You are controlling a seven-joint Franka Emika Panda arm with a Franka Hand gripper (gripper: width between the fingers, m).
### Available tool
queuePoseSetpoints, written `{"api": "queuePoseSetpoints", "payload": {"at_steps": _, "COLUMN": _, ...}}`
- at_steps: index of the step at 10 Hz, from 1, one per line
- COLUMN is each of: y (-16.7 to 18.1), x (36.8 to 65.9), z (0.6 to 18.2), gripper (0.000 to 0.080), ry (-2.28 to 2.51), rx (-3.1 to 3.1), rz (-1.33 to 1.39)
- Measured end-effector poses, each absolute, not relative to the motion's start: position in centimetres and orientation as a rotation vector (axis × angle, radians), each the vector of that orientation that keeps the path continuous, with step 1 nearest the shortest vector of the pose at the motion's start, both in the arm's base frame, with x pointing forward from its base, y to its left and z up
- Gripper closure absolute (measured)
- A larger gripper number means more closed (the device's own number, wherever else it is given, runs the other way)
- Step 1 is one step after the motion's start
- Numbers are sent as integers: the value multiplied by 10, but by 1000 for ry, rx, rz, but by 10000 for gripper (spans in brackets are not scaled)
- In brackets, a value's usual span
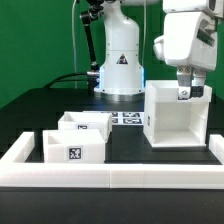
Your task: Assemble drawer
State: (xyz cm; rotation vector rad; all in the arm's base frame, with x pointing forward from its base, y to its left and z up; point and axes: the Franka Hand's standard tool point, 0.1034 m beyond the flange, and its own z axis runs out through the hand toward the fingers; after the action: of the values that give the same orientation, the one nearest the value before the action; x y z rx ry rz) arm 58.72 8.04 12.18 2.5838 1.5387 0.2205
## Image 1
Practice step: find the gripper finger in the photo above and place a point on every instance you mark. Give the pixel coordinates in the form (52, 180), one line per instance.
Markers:
(184, 81)
(198, 82)

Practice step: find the white drawer cabinet frame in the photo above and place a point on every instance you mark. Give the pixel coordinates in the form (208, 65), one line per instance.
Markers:
(170, 122)

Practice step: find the white front drawer box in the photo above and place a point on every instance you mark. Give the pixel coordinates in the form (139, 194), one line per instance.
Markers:
(73, 146)

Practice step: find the white drawer box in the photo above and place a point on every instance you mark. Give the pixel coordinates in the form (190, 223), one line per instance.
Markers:
(73, 146)
(87, 120)

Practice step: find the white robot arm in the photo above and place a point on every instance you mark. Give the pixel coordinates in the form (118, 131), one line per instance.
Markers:
(188, 43)

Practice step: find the white rear drawer box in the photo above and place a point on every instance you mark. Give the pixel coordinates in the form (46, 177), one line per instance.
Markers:
(87, 120)

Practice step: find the white fiducial marker sheet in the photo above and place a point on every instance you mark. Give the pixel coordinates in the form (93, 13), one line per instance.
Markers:
(122, 118)

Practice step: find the white U-shaped border fence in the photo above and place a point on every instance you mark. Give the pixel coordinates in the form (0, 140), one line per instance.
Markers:
(15, 171)

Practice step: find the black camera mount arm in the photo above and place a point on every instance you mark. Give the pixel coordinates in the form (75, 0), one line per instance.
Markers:
(90, 43)

